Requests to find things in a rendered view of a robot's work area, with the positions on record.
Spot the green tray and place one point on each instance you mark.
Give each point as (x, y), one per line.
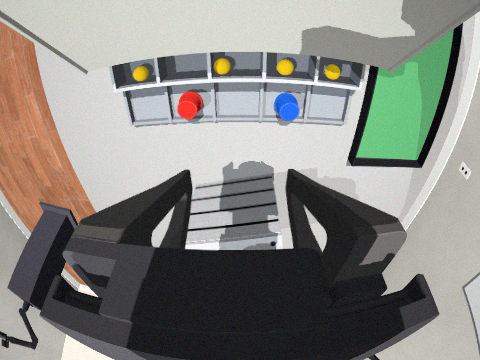
(407, 107)

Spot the red plug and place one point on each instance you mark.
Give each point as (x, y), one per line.
(189, 104)

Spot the yellow ball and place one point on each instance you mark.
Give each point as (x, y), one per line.
(332, 72)
(222, 66)
(141, 73)
(285, 67)

